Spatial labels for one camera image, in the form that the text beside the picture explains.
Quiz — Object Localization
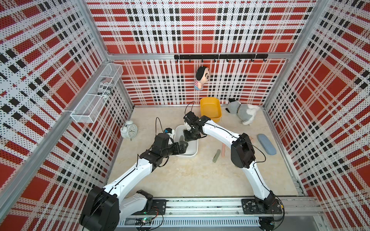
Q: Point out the white storage box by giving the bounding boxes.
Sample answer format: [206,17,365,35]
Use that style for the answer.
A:
[174,125,198,158]

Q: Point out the yellow storage box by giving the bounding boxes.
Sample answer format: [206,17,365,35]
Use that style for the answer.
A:
[200,97,222,123]

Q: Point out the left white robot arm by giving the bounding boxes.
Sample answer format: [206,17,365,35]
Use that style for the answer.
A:
[79,133,188,231]

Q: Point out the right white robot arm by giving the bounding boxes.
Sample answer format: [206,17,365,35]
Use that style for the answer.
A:
[184,111,284,211]

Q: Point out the cartoon boy doll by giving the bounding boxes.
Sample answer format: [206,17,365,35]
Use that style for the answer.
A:
[194,66,210,90]

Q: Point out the grey plush dog toy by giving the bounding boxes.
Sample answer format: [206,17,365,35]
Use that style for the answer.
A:
[226,99,260,125]

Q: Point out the white alarm clock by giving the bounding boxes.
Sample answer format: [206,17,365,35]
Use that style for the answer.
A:
[120,120,138,140]

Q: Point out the striped can in basket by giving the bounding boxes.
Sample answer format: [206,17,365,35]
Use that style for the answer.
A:
[97,78,114,98]

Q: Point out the black hook rail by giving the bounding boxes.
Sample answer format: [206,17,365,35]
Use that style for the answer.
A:
[174,54,268,61]

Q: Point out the white wire wall basket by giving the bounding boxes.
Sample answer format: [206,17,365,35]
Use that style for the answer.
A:
[71,63,123,124]

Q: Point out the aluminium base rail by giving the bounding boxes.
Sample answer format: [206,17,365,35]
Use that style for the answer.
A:
[117,196,329,231]

